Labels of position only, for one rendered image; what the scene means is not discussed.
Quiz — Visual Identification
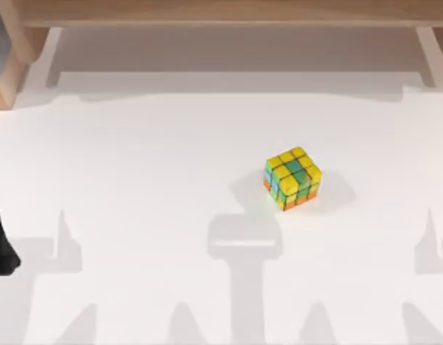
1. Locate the multicoloured puzzle cube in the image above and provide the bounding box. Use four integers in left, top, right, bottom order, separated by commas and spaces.
262, 145, 323, 213

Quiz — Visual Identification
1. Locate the pale wooden shelf unit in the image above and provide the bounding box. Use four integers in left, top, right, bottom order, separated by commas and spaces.
0, 0, 443, 111

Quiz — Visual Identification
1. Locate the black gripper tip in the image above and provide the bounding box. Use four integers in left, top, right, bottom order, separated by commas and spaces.
0, 183, 22, 277

